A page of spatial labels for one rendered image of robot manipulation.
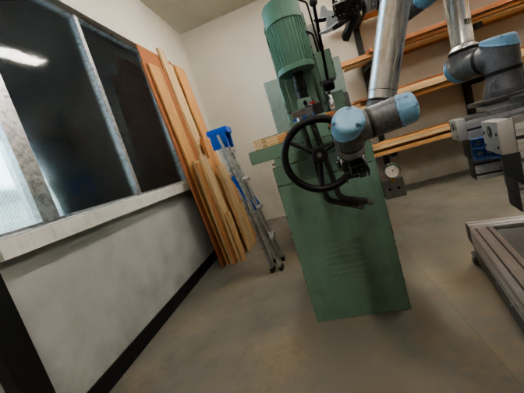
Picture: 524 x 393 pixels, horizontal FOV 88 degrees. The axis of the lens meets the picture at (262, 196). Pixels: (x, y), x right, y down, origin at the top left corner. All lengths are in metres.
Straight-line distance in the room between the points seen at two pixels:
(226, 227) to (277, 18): 1.72
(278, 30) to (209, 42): 2.73
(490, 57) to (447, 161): 2.62
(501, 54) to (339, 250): 1.00
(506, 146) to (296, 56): 0.85
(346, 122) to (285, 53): 0.77
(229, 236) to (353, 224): 1.48
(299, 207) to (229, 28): 3.13
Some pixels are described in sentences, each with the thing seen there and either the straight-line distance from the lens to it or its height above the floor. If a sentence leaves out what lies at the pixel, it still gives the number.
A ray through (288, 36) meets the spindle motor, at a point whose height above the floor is 1.33.
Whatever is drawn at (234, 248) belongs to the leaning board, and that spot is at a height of 0.14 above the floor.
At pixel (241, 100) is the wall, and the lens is 3.80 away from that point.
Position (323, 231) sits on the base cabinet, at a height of 0.46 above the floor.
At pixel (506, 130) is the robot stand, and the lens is 0.95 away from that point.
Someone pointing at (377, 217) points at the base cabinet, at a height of 0.46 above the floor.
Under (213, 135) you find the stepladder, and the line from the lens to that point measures 2.05.
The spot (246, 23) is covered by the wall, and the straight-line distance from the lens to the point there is 4.02.
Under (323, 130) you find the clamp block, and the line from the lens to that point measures 1.13.
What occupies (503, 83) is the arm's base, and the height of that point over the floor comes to 0.86.
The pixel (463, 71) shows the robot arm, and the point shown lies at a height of 0.96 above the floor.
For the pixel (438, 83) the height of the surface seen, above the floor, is 1.05.
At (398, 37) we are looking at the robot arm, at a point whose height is 1.05.
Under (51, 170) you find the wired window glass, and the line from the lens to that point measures 1.79.
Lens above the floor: 0.86
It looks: 8 degrees down
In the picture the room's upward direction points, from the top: 17 degrees counter-clockwise
